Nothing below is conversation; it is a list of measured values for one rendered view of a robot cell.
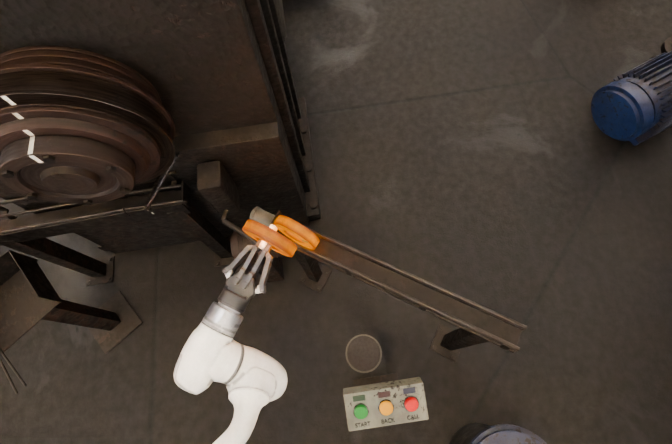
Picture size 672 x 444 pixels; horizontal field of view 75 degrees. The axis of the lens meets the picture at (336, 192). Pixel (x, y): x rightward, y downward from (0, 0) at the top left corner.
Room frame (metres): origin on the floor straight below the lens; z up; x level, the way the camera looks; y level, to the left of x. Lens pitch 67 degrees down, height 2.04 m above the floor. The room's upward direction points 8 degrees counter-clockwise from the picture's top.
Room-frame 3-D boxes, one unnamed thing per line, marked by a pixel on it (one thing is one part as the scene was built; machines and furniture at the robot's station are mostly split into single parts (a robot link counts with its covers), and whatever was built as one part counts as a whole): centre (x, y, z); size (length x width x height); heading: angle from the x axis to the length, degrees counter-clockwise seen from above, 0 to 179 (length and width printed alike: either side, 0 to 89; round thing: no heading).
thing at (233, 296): (0.23, 0.28, 0.92); 0.09 x 0.08 x 0.07; 146
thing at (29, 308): (0.35, 1.12, 0.36); 0.26 x 0.20 x 0.72; 126
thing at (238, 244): (0.49, 0.30, 0.27); 0.22 x 0.13 x 0.53; 91
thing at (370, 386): (-0.10, -0.06, 0.31); 0.24 x 0.16 x 0.62; 91
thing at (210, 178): (0.64, 0.39, 0.68); 0.11 x 0.08 x 0.24; 1
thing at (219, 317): (0.17, 0.32, 0.91); 0.09 x 0.06 x 0.09; 56
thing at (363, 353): (0.06, -0.02, 0.26); 0.12 x 0.12 x 0.52
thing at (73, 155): (0.53, 0.63, 1.11); 0.28 x 0.06 x 0.28; 91
